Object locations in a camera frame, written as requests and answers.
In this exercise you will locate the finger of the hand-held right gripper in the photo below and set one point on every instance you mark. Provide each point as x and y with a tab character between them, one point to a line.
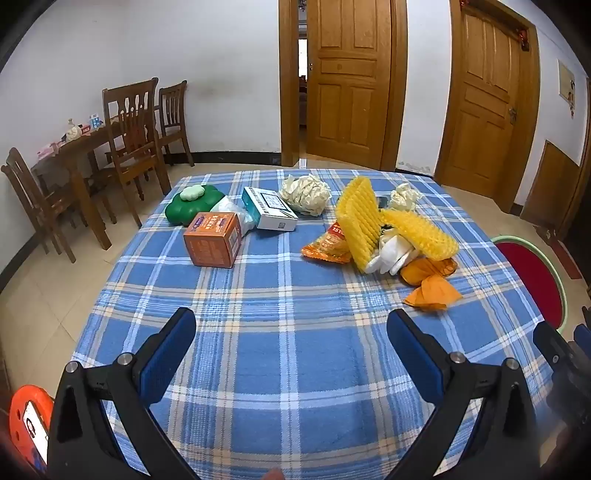
554	348
584	339

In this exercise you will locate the wooden cabinet panel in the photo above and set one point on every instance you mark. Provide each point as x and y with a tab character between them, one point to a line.
549	189

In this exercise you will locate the red door mat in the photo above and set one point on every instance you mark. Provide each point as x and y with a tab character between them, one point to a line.
567	261

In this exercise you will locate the orange round plastic item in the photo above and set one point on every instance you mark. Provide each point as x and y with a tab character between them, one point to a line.
18	415

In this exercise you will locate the green flower-shaped container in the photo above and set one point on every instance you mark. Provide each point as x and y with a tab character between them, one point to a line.
184	212

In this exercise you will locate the wooden dining table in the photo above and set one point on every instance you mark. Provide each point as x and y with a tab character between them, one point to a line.
78	152

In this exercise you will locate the tall carved wooden chair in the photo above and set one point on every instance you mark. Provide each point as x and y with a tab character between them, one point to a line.
134	138

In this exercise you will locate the wall poster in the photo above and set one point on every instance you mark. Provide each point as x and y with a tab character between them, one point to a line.
565	85

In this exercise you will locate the orange cardboard box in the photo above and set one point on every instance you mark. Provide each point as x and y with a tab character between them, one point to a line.
210	244

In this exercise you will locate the red bin with green rim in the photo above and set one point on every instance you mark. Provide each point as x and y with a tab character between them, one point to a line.
531	272

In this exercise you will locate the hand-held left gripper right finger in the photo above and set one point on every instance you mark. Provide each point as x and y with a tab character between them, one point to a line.
413	357

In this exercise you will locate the blue and white carton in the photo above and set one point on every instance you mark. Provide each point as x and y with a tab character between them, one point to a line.
95	122

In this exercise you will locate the large cream paper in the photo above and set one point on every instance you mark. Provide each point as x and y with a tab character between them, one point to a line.
304	194

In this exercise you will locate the closed wooden door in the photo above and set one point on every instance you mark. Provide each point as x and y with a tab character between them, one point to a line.
489	101

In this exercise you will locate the blue plaid tablecloth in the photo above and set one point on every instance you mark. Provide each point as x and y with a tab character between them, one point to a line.
286	323

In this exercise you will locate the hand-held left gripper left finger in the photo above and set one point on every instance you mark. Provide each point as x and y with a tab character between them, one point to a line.
168	355

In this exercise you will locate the pink packet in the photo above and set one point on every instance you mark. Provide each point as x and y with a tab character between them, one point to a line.
46	151

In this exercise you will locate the small cream paper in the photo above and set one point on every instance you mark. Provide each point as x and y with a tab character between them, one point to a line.
404	196

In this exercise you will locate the orange snack packet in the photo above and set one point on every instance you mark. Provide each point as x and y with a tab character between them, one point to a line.
325	244

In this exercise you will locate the yellow foam net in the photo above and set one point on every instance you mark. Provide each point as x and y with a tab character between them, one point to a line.
420	233
358	221

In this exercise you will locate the orange cloth pieces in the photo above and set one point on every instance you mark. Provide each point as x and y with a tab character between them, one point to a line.
434	295

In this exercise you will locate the open wooden door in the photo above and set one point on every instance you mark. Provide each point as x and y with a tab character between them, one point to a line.
348	83

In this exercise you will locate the white plastic bag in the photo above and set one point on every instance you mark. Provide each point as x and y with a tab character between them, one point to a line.
74	131

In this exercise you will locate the clear plastic bag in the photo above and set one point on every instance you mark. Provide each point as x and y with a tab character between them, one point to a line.
233	205

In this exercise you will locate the white and teal box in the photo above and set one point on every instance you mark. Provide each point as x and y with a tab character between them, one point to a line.
272	212

